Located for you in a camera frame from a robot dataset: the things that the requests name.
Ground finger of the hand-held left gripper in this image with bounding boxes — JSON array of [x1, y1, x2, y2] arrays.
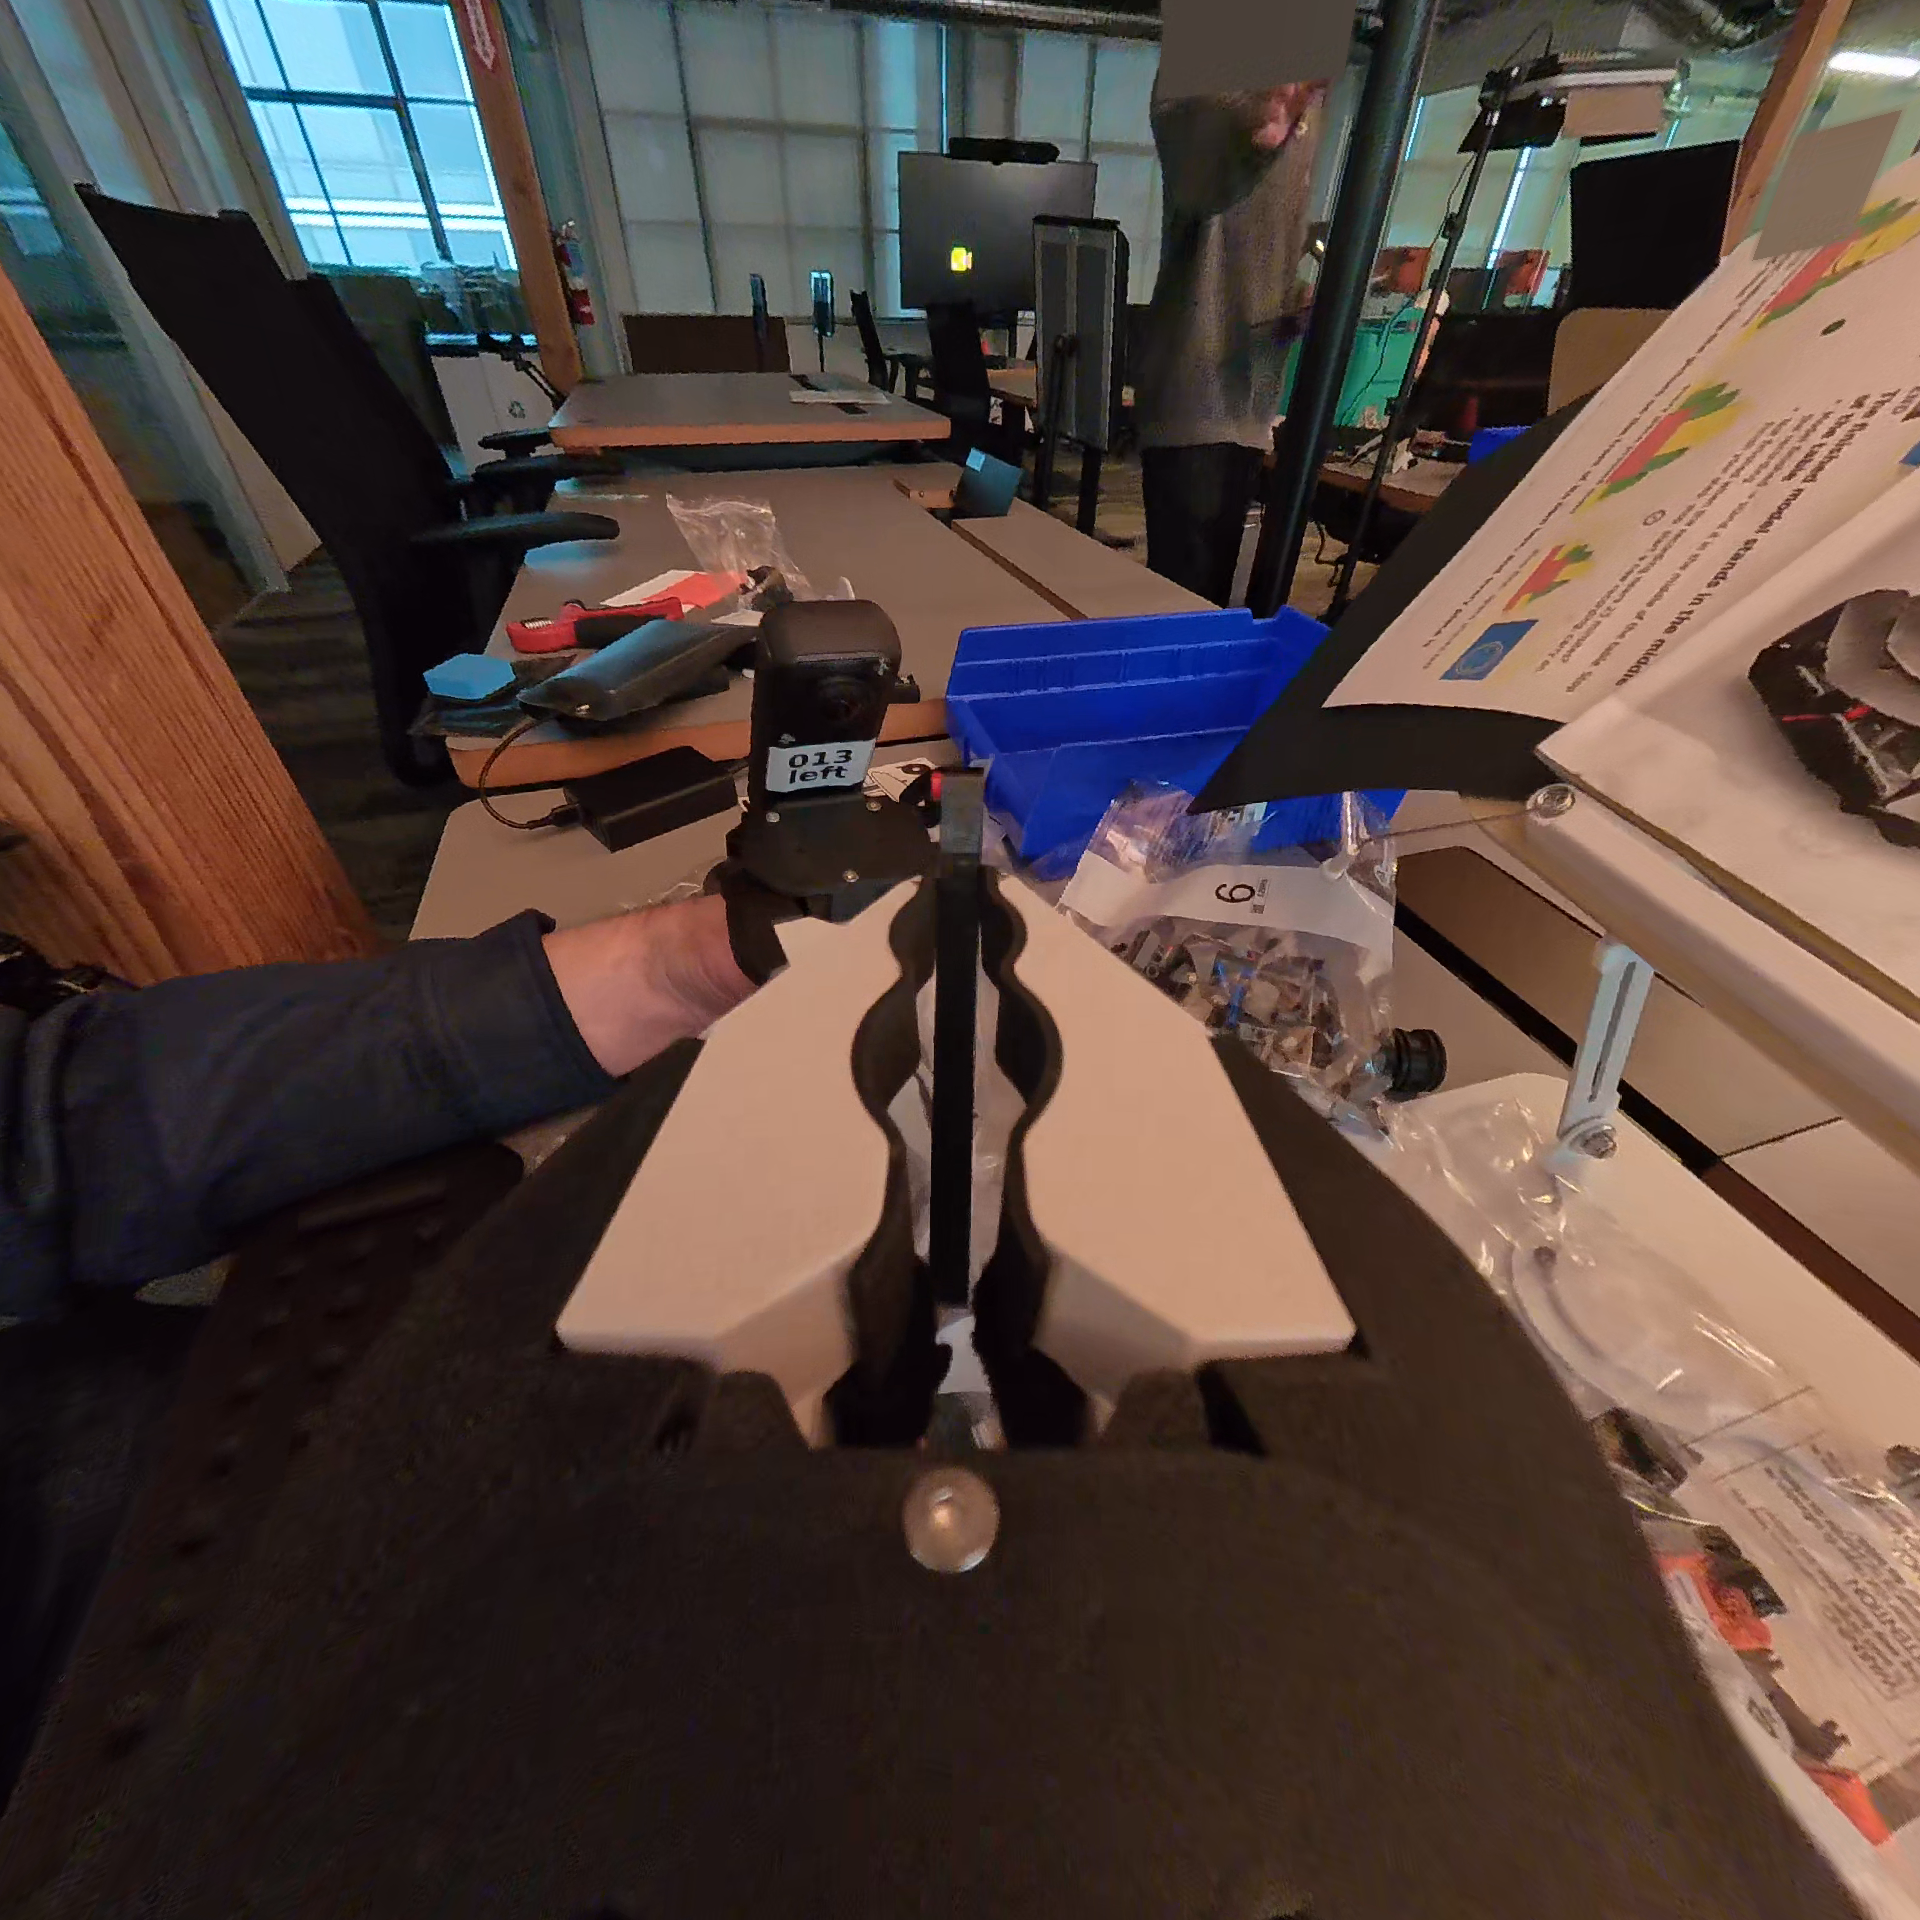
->
[[772, 894, 888, 989]]

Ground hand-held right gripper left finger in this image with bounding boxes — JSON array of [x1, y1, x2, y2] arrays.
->
[[556, 878, 951, 1449]]

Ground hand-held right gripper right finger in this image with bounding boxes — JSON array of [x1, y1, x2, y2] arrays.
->
[[971, 871, 1363, 1449]]

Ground long black lego beam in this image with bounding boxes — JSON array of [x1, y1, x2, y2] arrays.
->
[[928, 761, 989, 1311]]

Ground person's left forearm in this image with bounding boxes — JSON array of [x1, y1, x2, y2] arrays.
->
[[0, 913, 619, 1322]]

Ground lego instruction booklet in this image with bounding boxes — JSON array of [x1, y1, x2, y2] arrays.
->
[[1543, 464, 1920, 1038]]

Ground person's left hand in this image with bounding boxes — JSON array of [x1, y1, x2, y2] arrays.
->
[[544, 897, 758, 1077]]

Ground black power adapter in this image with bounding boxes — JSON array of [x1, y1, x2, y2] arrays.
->
[[573, 747, 747, 856]]

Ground blue plastic bin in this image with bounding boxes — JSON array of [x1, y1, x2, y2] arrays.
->
[[943, 603, 1408, 874]]

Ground small clear plastic bag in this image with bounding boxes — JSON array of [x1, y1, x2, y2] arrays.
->
[[662, 491, 816, 602]]

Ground empty clear plastic bag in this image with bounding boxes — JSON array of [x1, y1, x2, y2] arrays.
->
[[1400, 1096, 1800, 1488]]

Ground dark perforated panel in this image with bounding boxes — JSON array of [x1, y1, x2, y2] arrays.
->
[[0, 1142, 527, 1920]]

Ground wooden top desk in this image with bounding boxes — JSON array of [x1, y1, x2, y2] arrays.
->
[[546, 370, 957, 457]]

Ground light blue slotted bar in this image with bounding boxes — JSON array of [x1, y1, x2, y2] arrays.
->
[[1550, 937, 1658, 1173]]

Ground black pointed panel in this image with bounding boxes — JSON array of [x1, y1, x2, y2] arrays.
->
[[1189, 393, 1594, 819]]

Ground black monitor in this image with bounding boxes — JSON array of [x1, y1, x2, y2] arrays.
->
[[896, 138, 1101, 314]]

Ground black office chair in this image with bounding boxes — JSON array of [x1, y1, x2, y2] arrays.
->
[[75, 183, 624, 790]]

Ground black vertical pole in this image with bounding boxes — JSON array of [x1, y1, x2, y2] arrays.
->
[[1246, 0, 1445, 621]]

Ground white printed paper sheet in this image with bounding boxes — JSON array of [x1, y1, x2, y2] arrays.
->
[[1327, 195, 1920, 713]]

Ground red handled tool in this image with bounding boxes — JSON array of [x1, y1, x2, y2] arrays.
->
[[504, 567, 781, 657]]

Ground black cable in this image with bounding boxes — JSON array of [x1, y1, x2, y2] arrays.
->
[[477, 719, 588, 834]]

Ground thin wire with white tip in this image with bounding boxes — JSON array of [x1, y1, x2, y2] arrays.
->
[[1327, 786, 1578, 887]]

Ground camera tripod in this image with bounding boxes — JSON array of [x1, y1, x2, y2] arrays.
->
[[1327, 27, 1578, 618]]

